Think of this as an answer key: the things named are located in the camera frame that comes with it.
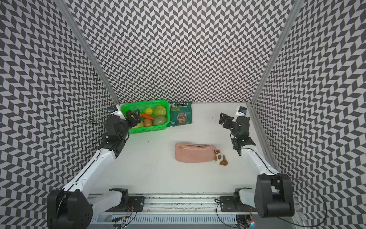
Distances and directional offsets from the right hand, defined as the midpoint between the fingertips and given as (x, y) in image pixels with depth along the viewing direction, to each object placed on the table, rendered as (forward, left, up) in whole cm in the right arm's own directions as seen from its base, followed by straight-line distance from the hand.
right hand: (226, 117), depth 85 cm
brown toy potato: (+7, +52, -13) cm, 54 cm away
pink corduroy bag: (-18, +19, -10) cm, 28 cm away
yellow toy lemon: (+18, +54, -14) cm, 59 cm away
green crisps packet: (+18, +29, -17) cm, 38 cm away
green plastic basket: (+21, +58, -11) cm, 63 cm away
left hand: (-1, +54, +6) cm, 55 cm away
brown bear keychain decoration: (-18, +4, -16) cm, 25 cm away
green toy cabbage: (+16, +45, -11) cm, 49 cm away
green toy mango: (+7, +43, -12) cm, 45 cm away
